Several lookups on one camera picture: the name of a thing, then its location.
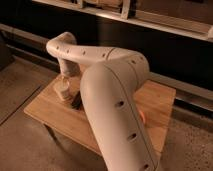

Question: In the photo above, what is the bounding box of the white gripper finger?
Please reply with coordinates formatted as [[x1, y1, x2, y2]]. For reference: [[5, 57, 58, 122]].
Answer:
[[62, 76, 70, 86]]

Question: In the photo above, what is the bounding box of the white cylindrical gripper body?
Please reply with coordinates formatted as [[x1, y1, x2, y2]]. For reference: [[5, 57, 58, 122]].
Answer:
[[59, 59, 80, 77]]

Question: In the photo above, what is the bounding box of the beige ceramic cup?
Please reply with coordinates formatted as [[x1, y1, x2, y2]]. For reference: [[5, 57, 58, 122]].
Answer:
[[53, 79, 72, 101]]

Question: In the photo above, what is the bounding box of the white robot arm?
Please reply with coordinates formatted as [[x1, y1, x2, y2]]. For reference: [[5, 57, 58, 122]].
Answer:
[[46, 32, 162, 171]]

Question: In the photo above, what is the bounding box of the wooden table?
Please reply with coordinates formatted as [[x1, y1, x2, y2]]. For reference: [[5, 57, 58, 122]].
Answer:
[[24, 75, 176, 157]]

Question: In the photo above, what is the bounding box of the red round bowl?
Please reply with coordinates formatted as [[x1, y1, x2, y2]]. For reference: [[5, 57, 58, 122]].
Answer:
[[139, 110, 146, 124]]

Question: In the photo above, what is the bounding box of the metal shelf rail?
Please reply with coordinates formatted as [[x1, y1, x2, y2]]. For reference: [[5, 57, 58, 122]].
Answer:
[[32, 0, 213, 42]]

